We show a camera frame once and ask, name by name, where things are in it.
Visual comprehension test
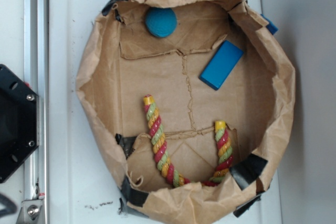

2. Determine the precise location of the metal corner bracket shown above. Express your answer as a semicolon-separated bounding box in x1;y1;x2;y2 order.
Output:
16;199;43;224

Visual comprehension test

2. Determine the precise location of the blue rectangular block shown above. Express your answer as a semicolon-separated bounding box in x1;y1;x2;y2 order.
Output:
199;40;244;90

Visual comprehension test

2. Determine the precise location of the blue ball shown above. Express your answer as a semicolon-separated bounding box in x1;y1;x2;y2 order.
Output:
145;7;177;38

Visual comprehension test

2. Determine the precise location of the brown paper bag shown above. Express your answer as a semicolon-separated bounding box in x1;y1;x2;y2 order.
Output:
76;0;295;223

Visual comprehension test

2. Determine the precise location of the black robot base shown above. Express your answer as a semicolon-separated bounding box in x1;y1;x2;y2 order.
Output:
1;64;38;183

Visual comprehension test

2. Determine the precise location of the multicolored twisted rope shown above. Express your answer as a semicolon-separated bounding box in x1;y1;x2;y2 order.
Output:
143;94;234;188

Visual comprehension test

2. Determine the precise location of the aluminium rail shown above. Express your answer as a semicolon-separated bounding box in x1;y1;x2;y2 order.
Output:
24;0;50;223

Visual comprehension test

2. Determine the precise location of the white tray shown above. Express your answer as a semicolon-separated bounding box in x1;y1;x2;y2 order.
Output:
48;0;283;224

